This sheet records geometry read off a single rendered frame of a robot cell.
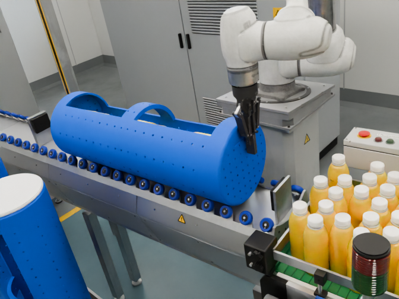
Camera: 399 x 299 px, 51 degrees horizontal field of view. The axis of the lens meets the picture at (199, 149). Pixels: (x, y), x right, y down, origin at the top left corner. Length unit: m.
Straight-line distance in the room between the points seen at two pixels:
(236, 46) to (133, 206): 0.81
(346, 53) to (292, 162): 0.51
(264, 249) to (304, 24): 0.59
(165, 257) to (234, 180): 1.45
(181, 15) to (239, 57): 2.33
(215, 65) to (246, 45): 2.24
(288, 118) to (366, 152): 0.40
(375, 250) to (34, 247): 1.21
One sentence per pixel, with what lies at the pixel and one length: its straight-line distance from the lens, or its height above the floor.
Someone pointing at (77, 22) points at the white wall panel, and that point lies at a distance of 6.77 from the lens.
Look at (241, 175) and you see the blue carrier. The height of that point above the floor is 1.06.
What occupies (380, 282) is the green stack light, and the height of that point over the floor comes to 1.19.
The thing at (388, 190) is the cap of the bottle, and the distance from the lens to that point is 1.24.
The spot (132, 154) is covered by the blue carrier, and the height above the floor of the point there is 1.12.
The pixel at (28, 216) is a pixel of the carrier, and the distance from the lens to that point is 1.60.
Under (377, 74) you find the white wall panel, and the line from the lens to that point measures 4.15.
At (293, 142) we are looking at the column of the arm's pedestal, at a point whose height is 0.90.
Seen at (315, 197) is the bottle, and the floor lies 1.03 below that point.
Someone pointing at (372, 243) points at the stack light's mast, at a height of 1.26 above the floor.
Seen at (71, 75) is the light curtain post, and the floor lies 1.15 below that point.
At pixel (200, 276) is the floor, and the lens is 2.53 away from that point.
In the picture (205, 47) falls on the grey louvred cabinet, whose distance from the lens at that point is 3.38.
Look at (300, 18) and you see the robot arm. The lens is 1.13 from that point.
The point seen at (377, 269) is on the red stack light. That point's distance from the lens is 0.81.
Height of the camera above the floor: 1.80
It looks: 29 degrees down
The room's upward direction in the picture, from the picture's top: 10 degrees counter-clockwise
